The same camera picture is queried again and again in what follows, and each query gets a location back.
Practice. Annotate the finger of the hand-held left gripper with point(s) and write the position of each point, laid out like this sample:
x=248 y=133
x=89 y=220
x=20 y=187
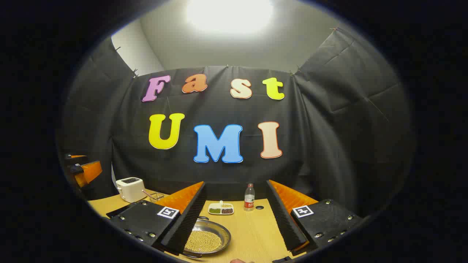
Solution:
x=77 y=157
x=89 y=172

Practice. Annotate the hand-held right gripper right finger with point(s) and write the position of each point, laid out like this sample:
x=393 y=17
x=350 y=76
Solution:
x=287 y=219

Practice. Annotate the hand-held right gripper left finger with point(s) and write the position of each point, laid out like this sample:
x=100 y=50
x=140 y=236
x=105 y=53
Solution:
x=186 y=223

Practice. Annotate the stainless steel pot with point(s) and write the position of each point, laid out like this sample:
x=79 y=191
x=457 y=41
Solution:
x=223 y=233

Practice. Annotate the pile of yellow soybeans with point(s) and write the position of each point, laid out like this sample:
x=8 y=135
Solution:
x=203 y=241

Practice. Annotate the pile of green beans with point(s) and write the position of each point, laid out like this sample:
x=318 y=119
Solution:
x=214 y=210

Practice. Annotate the white divided dish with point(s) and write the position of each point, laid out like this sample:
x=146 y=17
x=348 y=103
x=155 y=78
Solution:
x=221 y=207

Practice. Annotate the pile of red beans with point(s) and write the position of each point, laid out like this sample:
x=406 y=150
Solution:
x=227 y=210

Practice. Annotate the clear bottle with red label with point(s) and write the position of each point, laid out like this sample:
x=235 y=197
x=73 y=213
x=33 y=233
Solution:
x=249 y=199

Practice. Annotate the white toaster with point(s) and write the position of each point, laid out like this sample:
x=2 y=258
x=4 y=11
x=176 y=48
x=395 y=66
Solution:
x=131 y=190

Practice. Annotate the pink utensil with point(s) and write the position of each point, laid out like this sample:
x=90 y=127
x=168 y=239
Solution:
x=147 y=192

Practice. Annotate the black backdrop cloth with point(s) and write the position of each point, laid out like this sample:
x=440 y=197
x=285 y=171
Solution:
x=329 y=146

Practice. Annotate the ceiling light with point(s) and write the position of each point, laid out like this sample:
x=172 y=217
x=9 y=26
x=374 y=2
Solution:
x=230 y=14

